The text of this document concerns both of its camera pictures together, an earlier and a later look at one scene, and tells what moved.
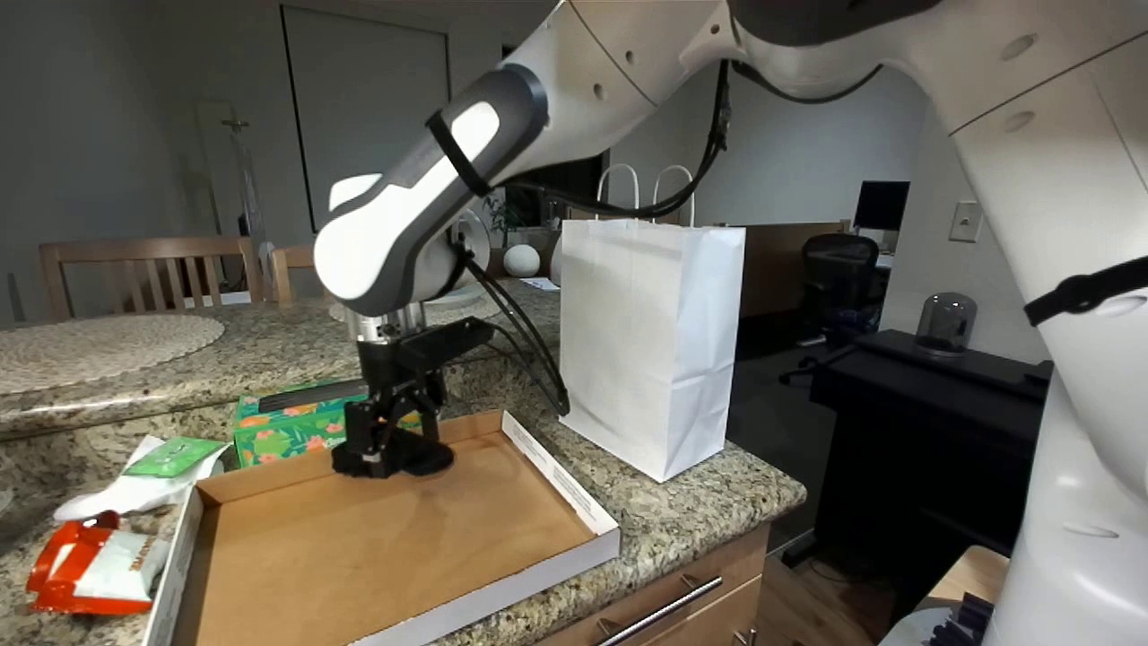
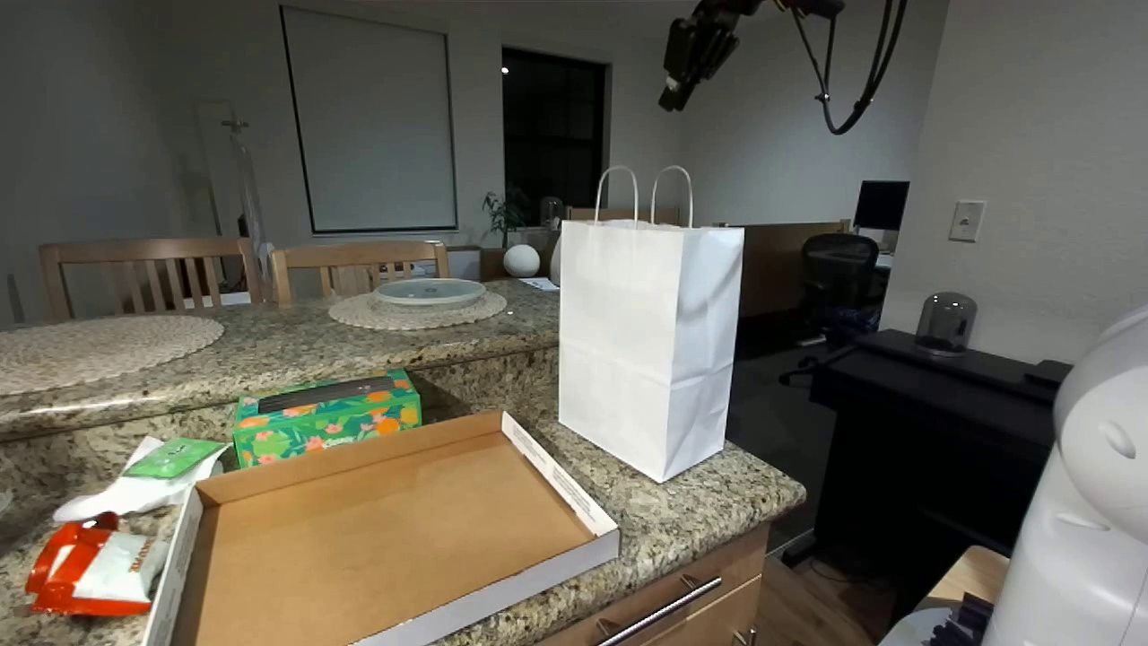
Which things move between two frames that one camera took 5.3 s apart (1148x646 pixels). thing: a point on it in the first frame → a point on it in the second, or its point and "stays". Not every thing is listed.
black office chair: [845, 282] stays
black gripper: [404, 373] → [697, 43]
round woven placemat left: [100, 345] stays
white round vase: [523, 261] stays
